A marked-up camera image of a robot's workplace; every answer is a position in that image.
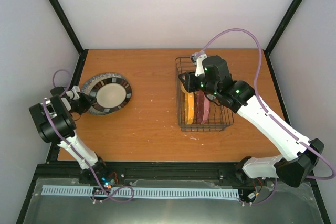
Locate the pink dotted scalloped plate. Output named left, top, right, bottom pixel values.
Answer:
left=196, top=91, right=210, bottom=124

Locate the black rimmed cream plate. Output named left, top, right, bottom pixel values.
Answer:
left=88, top=76, right=133, bottom=114

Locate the yellow dotted scalloped plate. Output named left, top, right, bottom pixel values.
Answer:
left=184, top=92, right=195, bottom=125

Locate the yellow ceramic mug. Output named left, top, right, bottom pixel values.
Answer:
left=181, top=84, right=187, bottom=93

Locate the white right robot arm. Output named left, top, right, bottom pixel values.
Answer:
left=179, top=54, right=324, bottom=187

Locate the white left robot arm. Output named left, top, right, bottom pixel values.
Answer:
left=29, top=86, right=109, bottom=184

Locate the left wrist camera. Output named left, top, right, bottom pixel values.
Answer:
left=66, top=86, right=80, bottom=100

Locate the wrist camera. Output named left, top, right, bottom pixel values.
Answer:
left=191, top=52, right=207, bottom=77
left=66, top=86, right=80, bottom=100

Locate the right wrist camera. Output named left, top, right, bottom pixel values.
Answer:
left=191, top=52, right=207, bottom=77

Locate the black wire dish rack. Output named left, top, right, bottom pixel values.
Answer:
left=175, top=57, right=234, bottom=132

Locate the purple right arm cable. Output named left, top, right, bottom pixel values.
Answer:
left=201, top=28, right=336, bottom=206

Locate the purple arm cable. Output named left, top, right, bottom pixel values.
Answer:
left=201, top=28, right=336, bottom=206
left=43, top=69, right=135, bottom=204

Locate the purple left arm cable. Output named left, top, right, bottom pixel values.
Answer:
left=43, top=69, right=135, bottom=204

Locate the black aluminium frame rail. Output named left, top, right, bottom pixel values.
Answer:
left=34, top=161, right=274, bottom=188

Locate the light blue cable duct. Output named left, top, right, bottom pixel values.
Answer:
left=40, top=185, right=239, bottom=200

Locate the black left corner post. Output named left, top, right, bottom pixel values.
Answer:
left=33, top=0, right=85, bottom=56

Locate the black corner post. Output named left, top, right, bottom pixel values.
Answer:
left=264, top=0, right=321, bottom=53
left=33, top=0, right=85, bottom=56

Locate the black right corner post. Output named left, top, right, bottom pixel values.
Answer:
left=264, top=0, right=321, bottom=53

